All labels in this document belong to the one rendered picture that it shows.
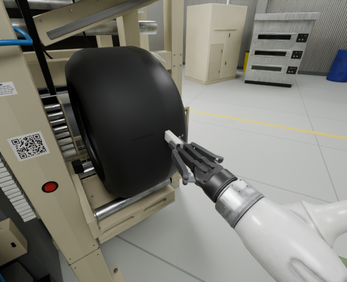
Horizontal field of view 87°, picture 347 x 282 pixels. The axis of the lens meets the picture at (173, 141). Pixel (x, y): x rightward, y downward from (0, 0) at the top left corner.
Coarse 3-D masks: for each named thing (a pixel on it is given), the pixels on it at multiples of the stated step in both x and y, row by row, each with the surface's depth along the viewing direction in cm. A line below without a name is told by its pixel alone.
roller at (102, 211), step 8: (160, 184) 81; (168, 184) 84; (144, 192) 77; (152, 192) 80; (112, 200) 73; (120, 200) 73; (128, 200) 74; (136, 200) 76; (96, 208) 70; (104, 208) 69; (112, 208) 70; (120, 208) 72; (104, 216) 69
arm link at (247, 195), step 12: (240, 180) 37; (228, 192) 35; (240, 192) 35; (252, 192) 35; (216, 204) 37; (228, 204) 35; (240, 204) 34; (252, 204) 33; (228, 216) 35; (240, 216) 33
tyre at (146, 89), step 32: (96, 64) 49; (128, 64) 53; (160, 64) 58; (96, 96) 47; (128, 96) 48; (160, 96) 53; (96, 128) 49; (128, 128) 48; (160, 128) 53; (96, 160) 83; (128, 160) 50; (160, 160) 57; (128, 192) 60
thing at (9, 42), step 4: (16, 28) 50; (20, 32) 50; (24, 32) 50; (24, 36) 49; (28, 36) 47; (0, 40) 38; (4, 40) 38; (8, 40) 38; (12, 40) 39; (16, 40) 39; (20, 40) 40; (24, 40) 41; (28, 40) 42; (0, 44) 38; (4, 44) 38; (8, 44) 39; (12, 44) 39; (16, 44) 40; (20, 44) 40; (24, 44) 41; (28, 44) 42
